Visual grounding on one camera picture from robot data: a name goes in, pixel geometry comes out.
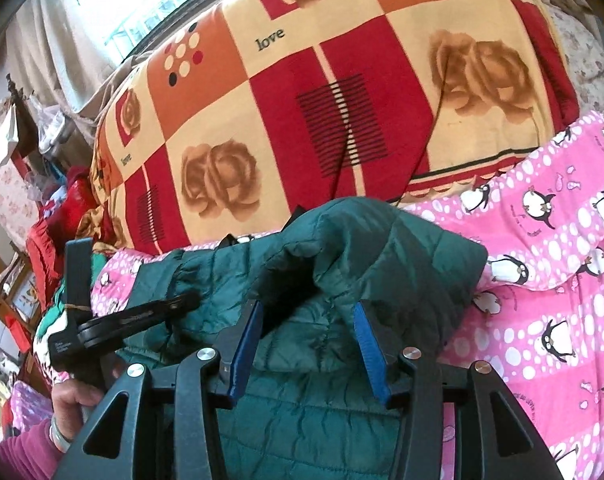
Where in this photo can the person's left forearm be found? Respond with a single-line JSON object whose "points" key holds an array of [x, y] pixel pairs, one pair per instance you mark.
{"points": [[21, 452]]}

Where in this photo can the red clothes pile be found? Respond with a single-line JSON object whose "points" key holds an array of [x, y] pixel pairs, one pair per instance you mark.
{"points": [[51, 240]]}

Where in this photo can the pale floral sheet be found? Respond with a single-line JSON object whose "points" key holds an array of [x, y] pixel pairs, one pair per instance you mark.
{"points": [[584, 55]]}

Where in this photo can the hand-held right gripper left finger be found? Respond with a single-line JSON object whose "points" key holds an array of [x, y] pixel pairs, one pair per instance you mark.
{"points": [[244, 350]]}

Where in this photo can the pink penguin print blanket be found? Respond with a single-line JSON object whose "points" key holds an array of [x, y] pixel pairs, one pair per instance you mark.
{"points": [[542, 270]]}

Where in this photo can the beige curtain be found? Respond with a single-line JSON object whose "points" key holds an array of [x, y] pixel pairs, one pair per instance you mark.
{"points": [[56, 30]]}

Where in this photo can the green puffer jacket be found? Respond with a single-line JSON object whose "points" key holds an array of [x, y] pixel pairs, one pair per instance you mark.
{"points": [[322, 265]]}

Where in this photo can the person's left hand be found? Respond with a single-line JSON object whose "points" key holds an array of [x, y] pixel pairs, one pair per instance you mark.
{"points": [[74, 402]]}

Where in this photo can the window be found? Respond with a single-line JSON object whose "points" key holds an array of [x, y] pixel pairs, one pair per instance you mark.
{"points": [[156, 0]]}

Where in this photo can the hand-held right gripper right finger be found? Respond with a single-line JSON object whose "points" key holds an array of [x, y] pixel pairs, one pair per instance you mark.
{"points": [[369, 345]]}

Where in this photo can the rose print checked quilt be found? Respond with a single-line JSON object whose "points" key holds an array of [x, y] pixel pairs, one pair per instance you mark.
{"points": [[307, 85]]}

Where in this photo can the wooden furniture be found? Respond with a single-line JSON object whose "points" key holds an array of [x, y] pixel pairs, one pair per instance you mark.
{"points": [[11, 280]]}

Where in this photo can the green cloth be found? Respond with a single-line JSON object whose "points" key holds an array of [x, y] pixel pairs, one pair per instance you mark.
{"points": [[56, 305]]}

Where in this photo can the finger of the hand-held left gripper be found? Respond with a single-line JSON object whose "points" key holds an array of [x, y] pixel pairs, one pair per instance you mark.
{"points": [[141, 317]]}

